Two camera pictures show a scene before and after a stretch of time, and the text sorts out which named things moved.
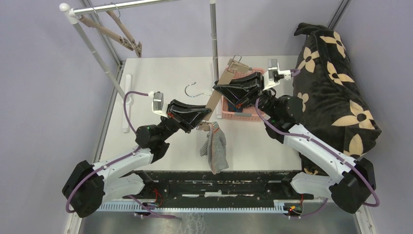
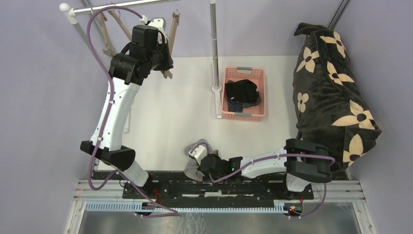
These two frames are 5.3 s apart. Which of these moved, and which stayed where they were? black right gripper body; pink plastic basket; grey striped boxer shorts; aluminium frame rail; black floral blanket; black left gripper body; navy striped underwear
Moved: black right gripper body; black left gripper body; grey striped boxer shorts
Stayed: aluminium frame rail; black floral blanket; pink plastic basket; navy striped underwear
